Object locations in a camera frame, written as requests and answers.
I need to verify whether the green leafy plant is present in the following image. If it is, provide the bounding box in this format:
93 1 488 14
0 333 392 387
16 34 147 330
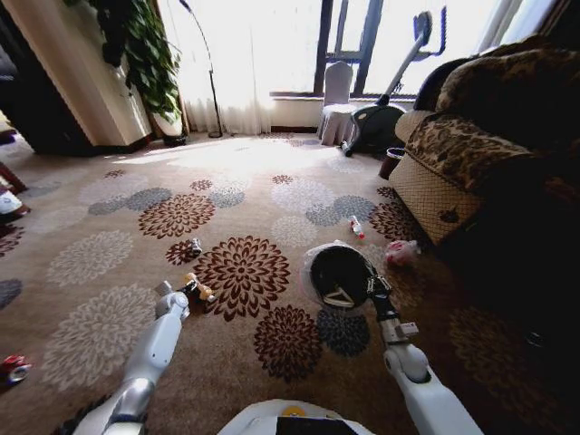
63 0 183 124

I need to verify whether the white sheer curtain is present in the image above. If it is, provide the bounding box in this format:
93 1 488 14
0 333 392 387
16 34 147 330
156 0 324 136

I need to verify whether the crumpled pink plastic bag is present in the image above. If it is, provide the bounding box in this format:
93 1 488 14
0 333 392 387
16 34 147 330
384 239 421 268

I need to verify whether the dark wooden cabinet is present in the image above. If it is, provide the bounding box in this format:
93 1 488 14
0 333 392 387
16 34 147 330
0 0 99 156

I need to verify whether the yellow snack wrapper trash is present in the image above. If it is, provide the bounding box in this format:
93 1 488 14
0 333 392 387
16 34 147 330
182 271 218 304

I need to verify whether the white covered chair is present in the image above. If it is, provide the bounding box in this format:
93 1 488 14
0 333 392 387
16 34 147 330
316 61 359 147

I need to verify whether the black trash bin white liner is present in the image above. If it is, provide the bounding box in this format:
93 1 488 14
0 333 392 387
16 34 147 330
300 239 381 312

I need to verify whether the dark window frame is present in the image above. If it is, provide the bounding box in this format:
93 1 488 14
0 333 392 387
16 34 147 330
269 0 450 99

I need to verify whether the white plant pot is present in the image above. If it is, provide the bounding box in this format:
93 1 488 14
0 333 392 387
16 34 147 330
151 111 189 147

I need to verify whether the brown patterned sofa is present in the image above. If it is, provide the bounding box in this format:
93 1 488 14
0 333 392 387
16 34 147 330
388 34 580 255

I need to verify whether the black arc floor lamp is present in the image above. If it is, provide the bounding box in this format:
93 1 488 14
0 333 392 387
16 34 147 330
179 0 225 139

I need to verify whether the white robot front shell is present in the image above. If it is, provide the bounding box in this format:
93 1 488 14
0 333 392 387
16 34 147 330
217 398 377 435

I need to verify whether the white red appliance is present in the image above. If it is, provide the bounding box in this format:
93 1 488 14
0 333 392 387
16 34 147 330
0 189 32 224

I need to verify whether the black exercise bike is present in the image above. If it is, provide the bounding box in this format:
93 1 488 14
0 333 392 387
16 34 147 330
339 7 448 158

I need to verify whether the crushed red can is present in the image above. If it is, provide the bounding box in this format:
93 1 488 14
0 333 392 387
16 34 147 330
0 354 33 385

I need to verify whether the red wooden stool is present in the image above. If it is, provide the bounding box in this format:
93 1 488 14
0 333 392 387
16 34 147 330
0 160 29 195

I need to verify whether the small brown waste bin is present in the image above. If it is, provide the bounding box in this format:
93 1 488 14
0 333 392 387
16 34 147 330
378 147 406 181

